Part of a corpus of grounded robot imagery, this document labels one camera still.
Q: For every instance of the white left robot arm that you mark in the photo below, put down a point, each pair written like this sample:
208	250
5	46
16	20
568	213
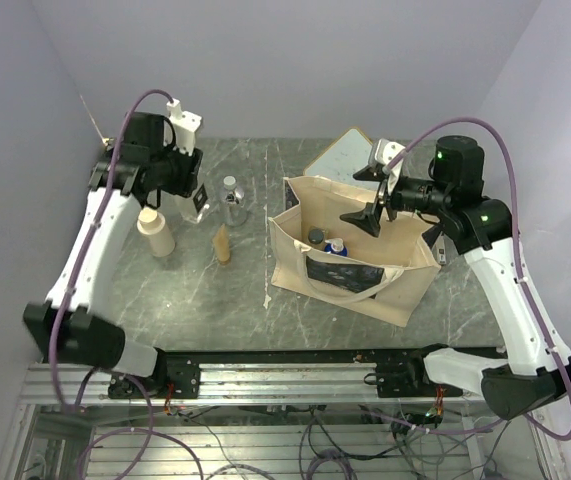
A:
157	155

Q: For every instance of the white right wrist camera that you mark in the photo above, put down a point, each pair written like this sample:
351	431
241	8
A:
385	161

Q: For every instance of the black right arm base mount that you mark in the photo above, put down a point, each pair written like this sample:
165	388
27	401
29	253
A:
400	373

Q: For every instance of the orange blue spray bottle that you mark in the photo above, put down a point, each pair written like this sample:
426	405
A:
335	246

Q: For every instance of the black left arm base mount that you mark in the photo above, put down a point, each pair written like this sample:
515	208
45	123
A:
175	376

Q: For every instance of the cream canvas tote bag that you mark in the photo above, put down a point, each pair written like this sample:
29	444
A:
384	278

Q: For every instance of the beige squeeze tube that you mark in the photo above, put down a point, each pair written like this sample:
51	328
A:
221	246

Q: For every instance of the cream cylindrical bottle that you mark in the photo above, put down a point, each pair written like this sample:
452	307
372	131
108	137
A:
152	225

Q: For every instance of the clear bottle with dark cap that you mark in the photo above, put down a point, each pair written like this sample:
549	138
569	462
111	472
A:
316	237

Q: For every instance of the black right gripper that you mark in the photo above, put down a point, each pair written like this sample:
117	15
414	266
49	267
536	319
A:
368	218

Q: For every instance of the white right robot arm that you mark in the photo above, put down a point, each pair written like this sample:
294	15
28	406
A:
536	369

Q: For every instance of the yellow-framed small whiteboard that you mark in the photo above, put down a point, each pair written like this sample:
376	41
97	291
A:
345	156

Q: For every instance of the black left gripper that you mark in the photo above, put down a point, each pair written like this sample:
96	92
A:
187	181

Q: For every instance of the aluminium front frame rail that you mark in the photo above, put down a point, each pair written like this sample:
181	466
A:
234	384

